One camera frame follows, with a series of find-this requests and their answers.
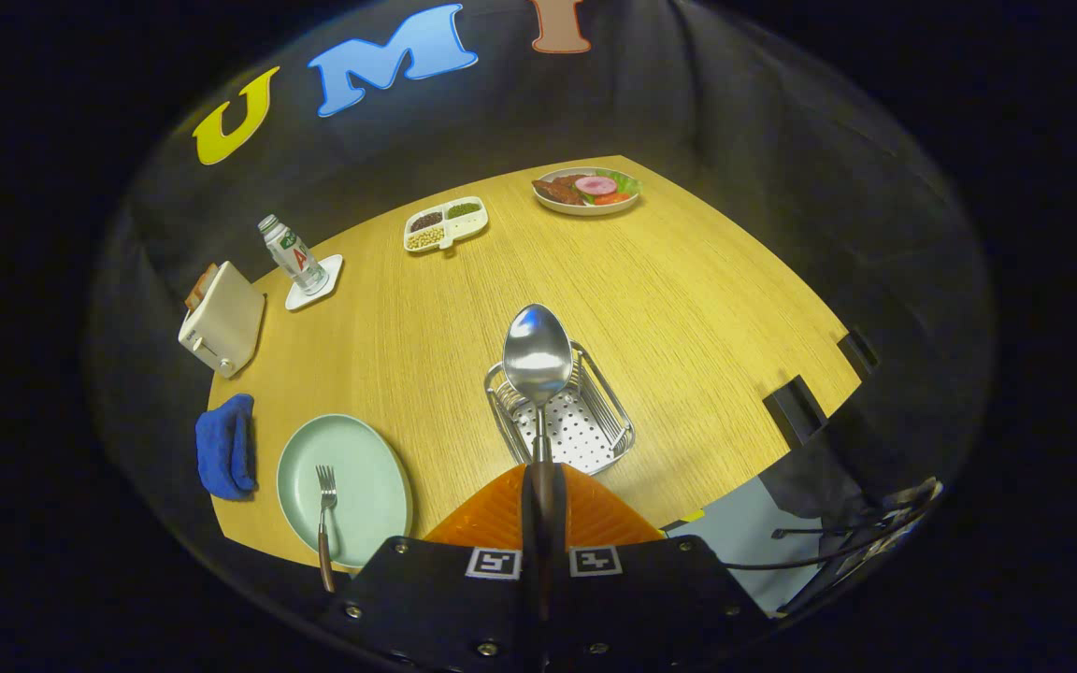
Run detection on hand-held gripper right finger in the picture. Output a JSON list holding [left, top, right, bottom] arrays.
[[548, 463, 768, 673]]

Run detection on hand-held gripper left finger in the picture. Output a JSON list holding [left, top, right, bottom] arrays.
[[319, 465, 544, 673]]

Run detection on metal spoon with brown handle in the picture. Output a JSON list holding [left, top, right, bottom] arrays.
[[502, 304, 574, 623]]

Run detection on metal fork with brown handle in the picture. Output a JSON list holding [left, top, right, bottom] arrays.
[[315, 465, 340, 594]]

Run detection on pale green plate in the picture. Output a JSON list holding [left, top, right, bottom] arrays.
[[276, 414, 414, 569]]

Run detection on black table clamp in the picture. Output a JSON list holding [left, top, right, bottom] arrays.
[[763, 376, 829, 450], [838, 327, 881, 379]]

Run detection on white divided dish of beans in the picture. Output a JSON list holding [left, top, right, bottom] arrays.
[[404, 196, 490, 254]]

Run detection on white plate of food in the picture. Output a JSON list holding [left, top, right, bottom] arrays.
[[531, 167, 642, 218]]

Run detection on blue cloth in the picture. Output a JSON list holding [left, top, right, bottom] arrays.
[[194, 394, 259, 501]]

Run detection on white coaster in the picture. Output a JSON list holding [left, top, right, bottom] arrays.
[[284, 253, 345, 312]]

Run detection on brown meat pieces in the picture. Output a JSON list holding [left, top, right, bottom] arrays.
[[533, 175, 586, 207]]

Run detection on small plastic bottle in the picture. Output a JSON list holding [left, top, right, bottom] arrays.
[[257, 214, 329, 296]]

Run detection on white toaster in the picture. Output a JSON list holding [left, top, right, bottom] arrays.
[[178, 261, 266, 379]]

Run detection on brown toast slice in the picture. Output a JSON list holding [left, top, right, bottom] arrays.
[[185, 263, 219, 311]]

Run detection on metal wire basket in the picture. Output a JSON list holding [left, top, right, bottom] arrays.
[[484, 340, 637, 477]]

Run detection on black cable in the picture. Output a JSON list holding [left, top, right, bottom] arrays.
[[724, 486, 943, 573]]

